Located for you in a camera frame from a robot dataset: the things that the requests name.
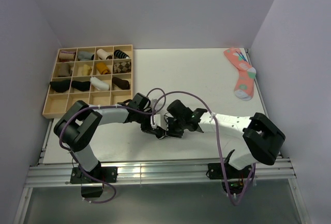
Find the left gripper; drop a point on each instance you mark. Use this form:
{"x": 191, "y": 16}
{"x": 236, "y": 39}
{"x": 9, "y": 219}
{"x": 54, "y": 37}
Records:
{"x": 148, "y": 129}

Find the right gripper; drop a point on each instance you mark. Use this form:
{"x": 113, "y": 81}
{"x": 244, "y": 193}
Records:
{"x": 170, "y": 132}

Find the black sock with white stripes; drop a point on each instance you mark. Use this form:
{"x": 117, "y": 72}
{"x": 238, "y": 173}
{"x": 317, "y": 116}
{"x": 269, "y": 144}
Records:
{"x": 165, "y": 136}

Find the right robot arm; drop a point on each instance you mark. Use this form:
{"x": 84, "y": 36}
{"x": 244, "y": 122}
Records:
{"x": 260, "y": 140}

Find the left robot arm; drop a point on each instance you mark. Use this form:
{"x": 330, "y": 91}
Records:
{"x": 78, "y": 125}

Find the dark brown rolled sock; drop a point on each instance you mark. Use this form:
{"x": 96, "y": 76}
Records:
{"x": 121, "y": 83}

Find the white rolled sock third row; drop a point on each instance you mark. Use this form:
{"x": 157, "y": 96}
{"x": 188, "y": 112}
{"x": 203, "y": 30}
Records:
{"x": 99, "y": 85}

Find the brown checkered rolled sock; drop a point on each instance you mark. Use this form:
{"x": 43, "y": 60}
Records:
{"x": 122, "y": 67}

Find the wooden compartment tray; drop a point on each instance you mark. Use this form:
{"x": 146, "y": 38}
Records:
{"x": 100, "y": 75}

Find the mustard yellow rolled sock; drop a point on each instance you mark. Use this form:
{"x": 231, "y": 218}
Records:
{"x": 102, "y": 68}

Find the black white striped rolled sock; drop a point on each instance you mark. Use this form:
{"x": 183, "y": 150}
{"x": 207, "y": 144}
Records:
{"x": 121, "y": 54}

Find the pink patterned sock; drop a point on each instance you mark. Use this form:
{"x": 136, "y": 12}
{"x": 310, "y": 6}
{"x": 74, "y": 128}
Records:
{"x": 244, "y": 88}

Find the white rolled sock top row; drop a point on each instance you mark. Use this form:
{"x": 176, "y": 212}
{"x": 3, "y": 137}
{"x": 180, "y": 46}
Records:
{"x": 104, "y": 55}

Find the black rolled sock left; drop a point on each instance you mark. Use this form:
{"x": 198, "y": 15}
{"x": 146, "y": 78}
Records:
{"x": 60, "y": 86}

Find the brown grey rolled sock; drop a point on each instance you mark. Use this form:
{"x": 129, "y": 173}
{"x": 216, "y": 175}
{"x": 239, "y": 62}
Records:
{"x": 64, "y": 70}

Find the beige rolled sock purple trim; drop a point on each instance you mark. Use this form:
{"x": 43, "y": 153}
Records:
{"x": 66, "y": 55}

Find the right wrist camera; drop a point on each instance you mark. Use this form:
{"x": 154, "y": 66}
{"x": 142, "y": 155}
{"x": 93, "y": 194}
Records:
{"x": 157, "y": 120}

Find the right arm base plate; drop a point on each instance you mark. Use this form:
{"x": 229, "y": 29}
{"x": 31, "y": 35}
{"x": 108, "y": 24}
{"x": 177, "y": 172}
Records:
{"x": 215, "y": 172}

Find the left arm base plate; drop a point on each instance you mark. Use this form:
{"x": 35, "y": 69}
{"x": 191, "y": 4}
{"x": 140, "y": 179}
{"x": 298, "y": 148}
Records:
{"x": 108, "y": 173}

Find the black box under rail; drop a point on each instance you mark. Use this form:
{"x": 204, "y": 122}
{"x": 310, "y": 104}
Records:
{"x": 91, "y": 191}

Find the aluminium rail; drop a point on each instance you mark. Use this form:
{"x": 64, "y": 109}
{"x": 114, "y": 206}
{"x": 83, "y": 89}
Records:
{"x": 159, "y": 192}

